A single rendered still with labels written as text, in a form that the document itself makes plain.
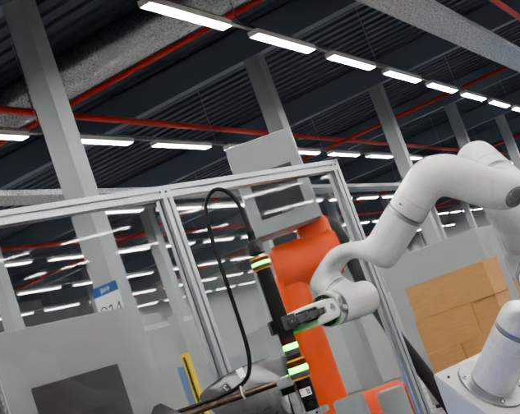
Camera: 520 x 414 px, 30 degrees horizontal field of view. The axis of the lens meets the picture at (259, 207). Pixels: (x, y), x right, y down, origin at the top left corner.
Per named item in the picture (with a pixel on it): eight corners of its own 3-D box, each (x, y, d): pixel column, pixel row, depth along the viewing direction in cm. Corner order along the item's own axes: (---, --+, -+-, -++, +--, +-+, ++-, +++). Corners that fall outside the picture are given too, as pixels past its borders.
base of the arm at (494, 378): (475, 355, 275) (499, 302, 267) (534, 391, 266) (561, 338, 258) (446, 379, 260) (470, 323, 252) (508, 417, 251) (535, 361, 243)
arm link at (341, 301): (354, 319, 223) (346, 322, 221) (327, 328, 229) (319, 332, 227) (342, 285, 224) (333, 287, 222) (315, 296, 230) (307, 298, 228)
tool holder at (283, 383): (288, 425, 207) (273, 381, 209) (293, 420, 214) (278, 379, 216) (328, 411, 206) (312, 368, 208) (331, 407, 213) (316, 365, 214)
